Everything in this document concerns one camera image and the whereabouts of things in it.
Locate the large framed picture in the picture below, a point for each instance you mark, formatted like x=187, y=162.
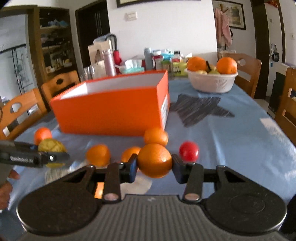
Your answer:
x=122, y=3

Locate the large orange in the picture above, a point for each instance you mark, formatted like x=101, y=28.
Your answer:
x=154, y=161

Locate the small orange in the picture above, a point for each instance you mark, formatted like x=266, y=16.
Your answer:
x=126, y=155
x=41, y=134

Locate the orange in basket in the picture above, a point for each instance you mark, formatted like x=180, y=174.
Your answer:
x=196, y=64
x=227, y=65

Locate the wooden chair near right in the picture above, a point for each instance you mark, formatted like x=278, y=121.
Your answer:
x=287, y=106

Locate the framed picture right wall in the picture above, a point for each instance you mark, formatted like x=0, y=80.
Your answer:
x=234, y=11

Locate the tissue pack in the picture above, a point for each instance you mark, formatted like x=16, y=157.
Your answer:
x=132, y=66

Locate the green mug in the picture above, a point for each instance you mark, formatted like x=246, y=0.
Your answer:
x=178, y=69

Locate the wooden shelf cabinet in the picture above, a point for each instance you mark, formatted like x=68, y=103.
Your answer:
x=50, y=40

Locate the white fruit basket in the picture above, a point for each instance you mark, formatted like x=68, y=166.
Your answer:
x=211, y=83

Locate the orange left of centre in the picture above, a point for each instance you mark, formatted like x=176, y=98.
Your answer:
x=98, y=155

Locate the orange near box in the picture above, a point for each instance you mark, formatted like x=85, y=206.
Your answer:
x=156, y=136

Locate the paper shopping bag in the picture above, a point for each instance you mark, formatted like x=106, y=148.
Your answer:
x=96, y=50

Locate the wooden chair near left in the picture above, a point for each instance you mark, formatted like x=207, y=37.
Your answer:
x=16, y=108

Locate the green apple in basket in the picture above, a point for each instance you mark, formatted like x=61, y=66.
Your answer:
x=213, y=72

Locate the blue tablecloth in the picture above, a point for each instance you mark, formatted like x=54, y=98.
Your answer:
x=249, y=142

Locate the wooden chair far left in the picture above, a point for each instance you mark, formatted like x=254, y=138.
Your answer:
x=59, y=84

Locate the pink thermos bottle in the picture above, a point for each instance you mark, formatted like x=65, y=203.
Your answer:
x=109, y=63

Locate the orange in basket right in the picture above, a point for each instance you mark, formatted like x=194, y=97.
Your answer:
x=227, y=65

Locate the person's left hand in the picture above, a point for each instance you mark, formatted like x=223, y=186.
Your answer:
x=6, y=189

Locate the wall switch panel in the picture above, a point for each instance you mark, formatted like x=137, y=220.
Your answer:
x=131, y=16

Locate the red tomato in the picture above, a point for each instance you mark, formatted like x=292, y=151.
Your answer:
x=189, y=151

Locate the orange cardboard box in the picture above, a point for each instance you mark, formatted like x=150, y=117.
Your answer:
x=124, y=105

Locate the orange in basket left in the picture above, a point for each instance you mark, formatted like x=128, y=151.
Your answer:
x=196, y=64

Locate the yellow green lemon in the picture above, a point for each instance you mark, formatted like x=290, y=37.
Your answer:
x=52, y=145

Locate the wooden chair far right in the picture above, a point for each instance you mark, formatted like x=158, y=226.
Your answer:
x=248, y=72

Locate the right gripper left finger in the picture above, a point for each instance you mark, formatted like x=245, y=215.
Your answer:
x=108, y=180

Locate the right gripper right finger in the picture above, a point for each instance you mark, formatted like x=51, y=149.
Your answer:
x=193, y=175

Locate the grey tall bottle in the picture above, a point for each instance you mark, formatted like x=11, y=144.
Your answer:
x=148, y=58

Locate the wooden chair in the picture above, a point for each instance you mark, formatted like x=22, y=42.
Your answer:
x=16, y=108
x=248, y=72
x=59, y=84
x=287, y=106

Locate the pink hanging clothes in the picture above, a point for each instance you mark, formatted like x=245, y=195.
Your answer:
x=223, y=33

